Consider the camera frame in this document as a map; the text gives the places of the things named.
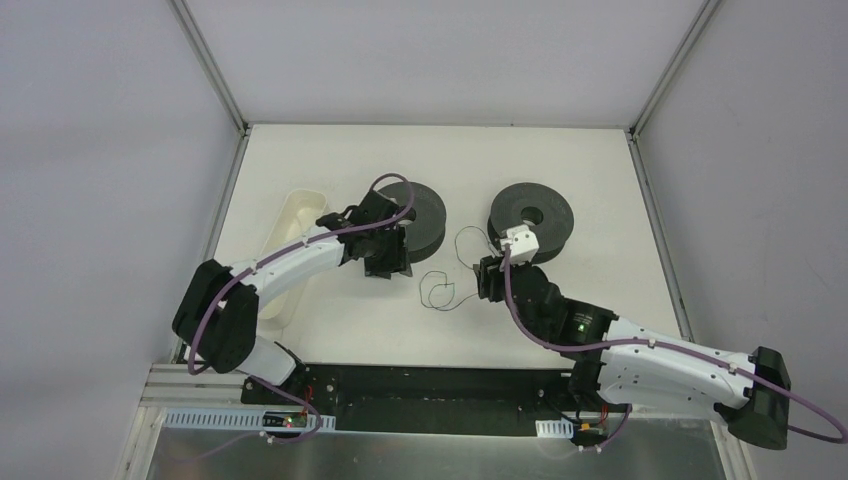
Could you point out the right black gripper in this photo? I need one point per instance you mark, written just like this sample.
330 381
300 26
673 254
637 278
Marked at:
491 278

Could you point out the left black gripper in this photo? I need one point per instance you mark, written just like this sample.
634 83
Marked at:
385 263

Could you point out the black spool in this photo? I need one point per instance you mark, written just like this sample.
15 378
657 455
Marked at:
425 223
545 211

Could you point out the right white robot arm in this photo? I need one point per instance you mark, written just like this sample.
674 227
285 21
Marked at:
619 362

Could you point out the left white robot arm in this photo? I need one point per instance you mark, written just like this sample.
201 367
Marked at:
219 313

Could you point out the white plastic tray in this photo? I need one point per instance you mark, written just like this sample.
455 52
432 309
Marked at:
298 213

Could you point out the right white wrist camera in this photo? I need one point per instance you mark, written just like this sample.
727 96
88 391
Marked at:
521 242

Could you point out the right white cable duct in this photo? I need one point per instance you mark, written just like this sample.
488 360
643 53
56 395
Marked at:
554 429

